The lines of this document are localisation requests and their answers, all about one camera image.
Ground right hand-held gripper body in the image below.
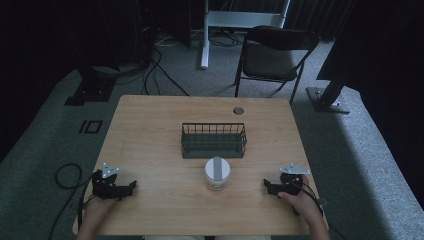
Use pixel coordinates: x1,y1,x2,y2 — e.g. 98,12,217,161
279,162,312,197

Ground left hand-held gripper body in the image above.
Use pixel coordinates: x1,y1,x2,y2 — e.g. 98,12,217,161
91,162,123,201

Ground person's left hand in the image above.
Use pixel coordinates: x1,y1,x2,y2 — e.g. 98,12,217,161
84,195,117,214

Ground person's right hand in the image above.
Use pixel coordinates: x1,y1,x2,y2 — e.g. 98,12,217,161
277,175,318,218

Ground clear jar with white lid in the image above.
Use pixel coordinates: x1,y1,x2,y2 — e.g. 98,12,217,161
203,156,232,193

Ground black stand with flat base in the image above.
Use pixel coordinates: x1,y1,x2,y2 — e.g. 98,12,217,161
63,63,118,107

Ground black folding chair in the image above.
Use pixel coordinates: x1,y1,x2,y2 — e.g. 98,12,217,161
233,25,320,106

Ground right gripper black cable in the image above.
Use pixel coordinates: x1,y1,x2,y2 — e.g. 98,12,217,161
289,179,330,216

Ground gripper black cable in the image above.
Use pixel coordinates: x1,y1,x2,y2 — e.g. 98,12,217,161
47,162,96,240
289,179,330,216

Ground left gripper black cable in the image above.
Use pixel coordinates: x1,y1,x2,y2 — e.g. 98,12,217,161
47,162,96,240

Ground black wire basket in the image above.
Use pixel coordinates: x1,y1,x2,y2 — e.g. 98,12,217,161
180,122,248,160

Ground black post with metal base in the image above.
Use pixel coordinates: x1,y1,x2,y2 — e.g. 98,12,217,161
305,74,352,115

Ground black floor cables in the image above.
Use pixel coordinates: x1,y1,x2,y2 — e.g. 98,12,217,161
114,46,190,98

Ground white desk frame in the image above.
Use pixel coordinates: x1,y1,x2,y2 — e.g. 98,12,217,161
200,0,292,70

